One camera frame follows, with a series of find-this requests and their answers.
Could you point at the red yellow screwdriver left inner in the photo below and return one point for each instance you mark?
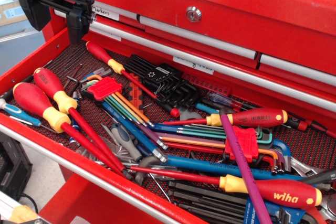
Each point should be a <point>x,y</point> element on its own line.
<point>52,86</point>

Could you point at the red tool chest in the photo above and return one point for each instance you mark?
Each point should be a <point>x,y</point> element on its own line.
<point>291,40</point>

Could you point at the silver cylinder lock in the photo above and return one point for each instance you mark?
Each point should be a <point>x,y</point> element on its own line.
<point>193,14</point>

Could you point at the white Markers label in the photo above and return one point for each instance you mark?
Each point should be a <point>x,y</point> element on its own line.
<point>105,13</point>

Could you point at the red yellow Wiha screwdriver front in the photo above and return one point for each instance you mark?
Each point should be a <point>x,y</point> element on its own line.
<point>285,192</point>

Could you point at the red open drawer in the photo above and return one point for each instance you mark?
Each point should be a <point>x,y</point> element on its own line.
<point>99,195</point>

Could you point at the slim red yellow screwdriver top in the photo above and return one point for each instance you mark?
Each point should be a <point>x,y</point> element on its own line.
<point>101,54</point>

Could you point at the clear blue voltage tester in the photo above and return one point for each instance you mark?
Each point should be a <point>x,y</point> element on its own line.
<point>224,100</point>

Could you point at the black Torx key set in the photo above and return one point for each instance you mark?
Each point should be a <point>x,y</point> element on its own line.
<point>165,81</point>

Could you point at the violet long Allen key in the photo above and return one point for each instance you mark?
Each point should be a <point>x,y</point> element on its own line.
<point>242,165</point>

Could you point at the small black red screwdriver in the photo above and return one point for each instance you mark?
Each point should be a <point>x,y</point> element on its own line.
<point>302,124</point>

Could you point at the orange black bit holder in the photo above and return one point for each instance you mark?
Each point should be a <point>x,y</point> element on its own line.
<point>135,96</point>

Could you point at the black hex key set front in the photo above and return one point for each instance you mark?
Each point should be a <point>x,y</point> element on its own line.
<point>212,206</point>

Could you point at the blue hex key holder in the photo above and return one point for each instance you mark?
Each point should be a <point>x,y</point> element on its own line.
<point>278,213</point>

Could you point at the red yellow screwdriver right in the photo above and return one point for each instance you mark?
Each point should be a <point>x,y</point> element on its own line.
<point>264,117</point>

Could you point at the chrome wrench right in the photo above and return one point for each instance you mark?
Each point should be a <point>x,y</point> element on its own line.
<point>323,179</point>

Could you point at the red yellow screwdriver left outer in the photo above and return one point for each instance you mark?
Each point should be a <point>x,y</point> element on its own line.
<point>34,100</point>

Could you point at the white handwritten drawer label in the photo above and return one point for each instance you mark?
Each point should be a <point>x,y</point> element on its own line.
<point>197,64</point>

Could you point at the red bit holder strip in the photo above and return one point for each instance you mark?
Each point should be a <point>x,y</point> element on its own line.
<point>207,84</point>

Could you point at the red holder rainbow hex keys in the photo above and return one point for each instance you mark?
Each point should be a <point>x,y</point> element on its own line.
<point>108,92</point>

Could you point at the red holder coloured hex keys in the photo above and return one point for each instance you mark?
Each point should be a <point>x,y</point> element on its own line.
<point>256,144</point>

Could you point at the large blue Wera hex key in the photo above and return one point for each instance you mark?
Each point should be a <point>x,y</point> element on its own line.
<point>225,169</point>

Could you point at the blue white handle screwdriver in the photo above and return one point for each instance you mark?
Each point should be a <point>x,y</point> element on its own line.
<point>20,115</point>

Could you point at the grey blue handle tool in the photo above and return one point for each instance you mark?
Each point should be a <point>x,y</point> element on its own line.
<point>121,137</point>

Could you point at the black box on floor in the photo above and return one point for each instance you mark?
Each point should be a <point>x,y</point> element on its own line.
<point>15,167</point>

